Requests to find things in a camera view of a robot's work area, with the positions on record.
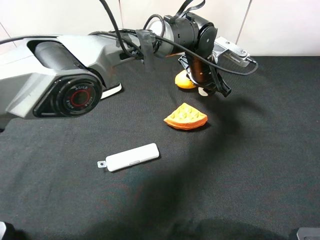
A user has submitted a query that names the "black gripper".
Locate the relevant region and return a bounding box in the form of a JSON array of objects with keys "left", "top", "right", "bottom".
[{"left": 178, "top": 54, "right": 232, "bottom": 97}]

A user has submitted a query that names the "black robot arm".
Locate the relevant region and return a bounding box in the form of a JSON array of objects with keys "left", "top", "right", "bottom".
[{"left": 0, "top": 12, "right": 231, "bottom": 130}]

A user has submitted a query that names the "yellow mango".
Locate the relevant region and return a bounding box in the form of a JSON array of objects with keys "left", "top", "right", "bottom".
[{"left": 174, "top": 70, "right": 196, "bottom": 90}]

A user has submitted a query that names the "orange waffle slice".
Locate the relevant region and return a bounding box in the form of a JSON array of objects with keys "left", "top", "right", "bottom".
[{"left": 163, "top": 102, "right": 208, "bottom": 130}]

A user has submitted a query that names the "black white board eraser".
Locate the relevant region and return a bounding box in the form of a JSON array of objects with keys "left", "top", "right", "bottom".
[{"left": 100, "top": 82, "right": 122, "bottom": 100}]

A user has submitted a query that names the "black tablecloth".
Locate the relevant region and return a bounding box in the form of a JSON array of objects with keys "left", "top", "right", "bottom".
[{"left": 0, "top": 56, "right": 320, "bottom": 240}]

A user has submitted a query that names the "grey flat usb device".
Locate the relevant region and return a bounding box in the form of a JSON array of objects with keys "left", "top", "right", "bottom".
[{"left": 97, "top": 143, "right": 160, "bottom": 172}]

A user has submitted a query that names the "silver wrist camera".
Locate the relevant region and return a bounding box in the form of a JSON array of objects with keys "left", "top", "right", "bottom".
[{"left": 209, "top": 36, "right": 257, "bottom": 68}]

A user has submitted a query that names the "grey bracket bottom right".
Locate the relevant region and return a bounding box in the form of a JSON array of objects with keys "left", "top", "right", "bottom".
[{"left": 296, "top": 227, "right": 320, "bottom": 240}]

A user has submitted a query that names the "grey bracket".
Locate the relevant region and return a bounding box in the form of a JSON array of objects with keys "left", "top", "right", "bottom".
[
  {"left": 0, "top": 221, "right": 7, "bottom": 240},
  {"left": 296, "top": 227, "right": 320, "bottom": 240}
]

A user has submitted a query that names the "grey bracket bottom left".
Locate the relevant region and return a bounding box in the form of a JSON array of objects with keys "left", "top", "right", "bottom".
[{"left": 0, "top": 221, "right": 7, "bottom": 240}]

